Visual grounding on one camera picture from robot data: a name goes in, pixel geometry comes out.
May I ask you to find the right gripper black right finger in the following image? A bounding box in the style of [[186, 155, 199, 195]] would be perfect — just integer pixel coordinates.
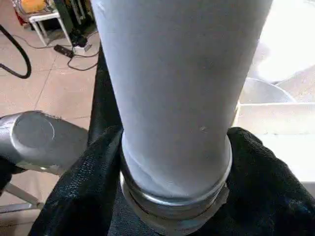
[[197, 127, 315, 236]]

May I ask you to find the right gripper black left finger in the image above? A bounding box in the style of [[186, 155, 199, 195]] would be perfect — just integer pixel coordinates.
[[30, 125, 125, 236]]

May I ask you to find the white plastic table top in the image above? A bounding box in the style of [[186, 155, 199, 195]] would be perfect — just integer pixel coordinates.
[[231, 0, 315, 197]]

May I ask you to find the white plastic table leg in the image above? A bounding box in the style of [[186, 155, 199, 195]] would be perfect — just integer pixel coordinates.
[[91, 0, 274, 236]]

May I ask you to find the black power strip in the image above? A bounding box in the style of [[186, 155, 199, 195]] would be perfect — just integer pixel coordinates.
[[53, 44, 75, 58]]

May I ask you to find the white plug adapter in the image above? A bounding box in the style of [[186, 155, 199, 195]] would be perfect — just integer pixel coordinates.
[[73, 42, 93, 55]]

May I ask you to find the white metal stool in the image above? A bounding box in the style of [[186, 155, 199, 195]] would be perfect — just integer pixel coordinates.
[[12, 0, 75, 48]]

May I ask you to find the thick black floor cable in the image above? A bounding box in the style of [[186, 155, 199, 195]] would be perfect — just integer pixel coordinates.
[[0, 25, 33, 80]]

